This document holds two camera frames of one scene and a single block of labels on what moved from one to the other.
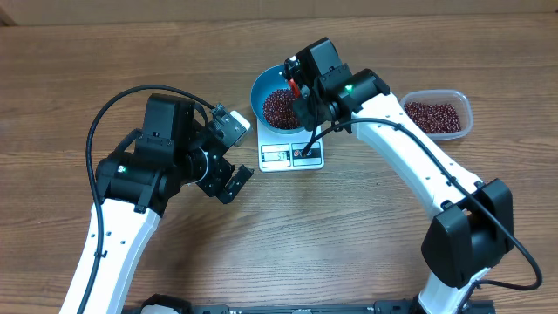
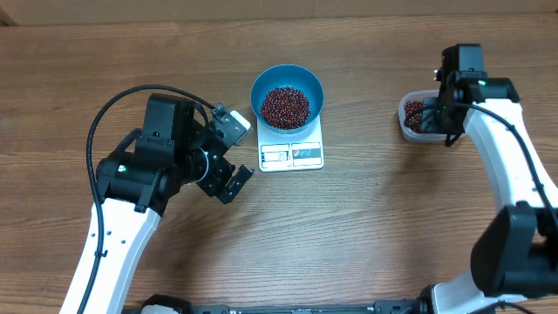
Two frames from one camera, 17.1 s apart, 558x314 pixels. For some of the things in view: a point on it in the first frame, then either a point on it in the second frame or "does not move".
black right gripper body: (306, 112) → (438, 119)
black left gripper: (229, 193) does not move
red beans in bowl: (277, 110) does not move
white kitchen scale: (283, 152) does not move
